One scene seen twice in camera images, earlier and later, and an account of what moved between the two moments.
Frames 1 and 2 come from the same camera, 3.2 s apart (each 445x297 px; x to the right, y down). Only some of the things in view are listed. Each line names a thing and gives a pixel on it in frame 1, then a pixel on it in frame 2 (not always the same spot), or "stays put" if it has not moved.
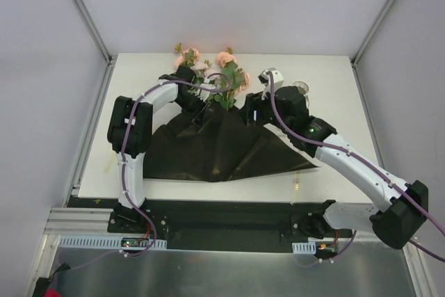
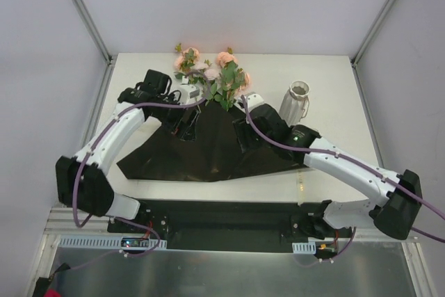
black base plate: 216,225 stays put
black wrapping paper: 215,142 stays put
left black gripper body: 194,106 → 185,126
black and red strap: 42,289 stays put
